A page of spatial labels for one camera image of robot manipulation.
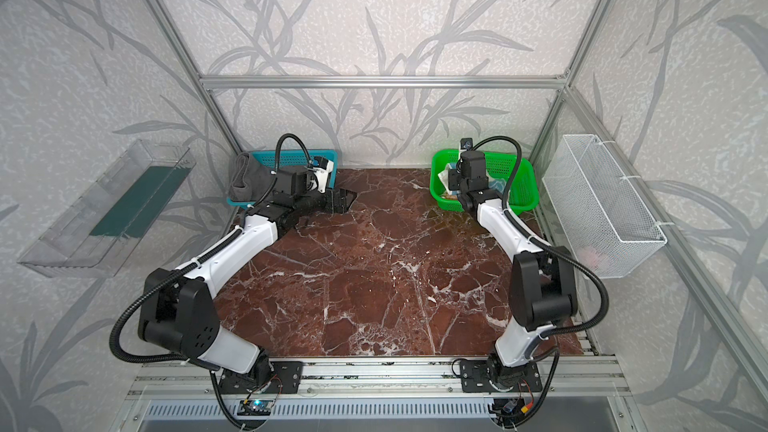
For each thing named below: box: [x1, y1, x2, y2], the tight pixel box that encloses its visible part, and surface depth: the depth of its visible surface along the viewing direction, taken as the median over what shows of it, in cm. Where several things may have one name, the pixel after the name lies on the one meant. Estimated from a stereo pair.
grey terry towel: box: [230, 152, 277, 202], surface depth 104 cm
